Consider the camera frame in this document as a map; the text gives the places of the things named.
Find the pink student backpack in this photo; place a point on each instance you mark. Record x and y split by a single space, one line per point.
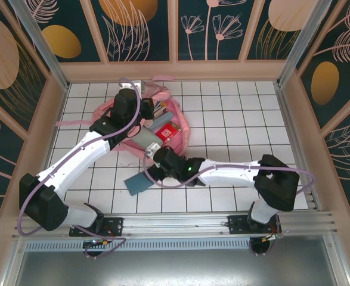
184 128

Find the small plain teal notebook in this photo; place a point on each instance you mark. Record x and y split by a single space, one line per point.
134 186

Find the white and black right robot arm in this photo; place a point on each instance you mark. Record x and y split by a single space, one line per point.
231 172

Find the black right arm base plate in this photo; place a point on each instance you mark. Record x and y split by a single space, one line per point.
235 225

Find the small circuit board with LEDs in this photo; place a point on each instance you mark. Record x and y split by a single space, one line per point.
95 243

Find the aluminium side rail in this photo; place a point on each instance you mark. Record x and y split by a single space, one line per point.
288 119

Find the aluminium corner post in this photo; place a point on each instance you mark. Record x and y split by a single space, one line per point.
43 44
303 44

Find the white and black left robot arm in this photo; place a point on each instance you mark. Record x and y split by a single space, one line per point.
79 155

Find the grey metal sheet panel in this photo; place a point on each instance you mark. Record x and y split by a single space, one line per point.
174 268

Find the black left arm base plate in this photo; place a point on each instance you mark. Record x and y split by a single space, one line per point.
116 226

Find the red packet with white print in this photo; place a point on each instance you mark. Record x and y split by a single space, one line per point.
167 132

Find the aluminium front rail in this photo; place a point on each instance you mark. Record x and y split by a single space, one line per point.
174 223

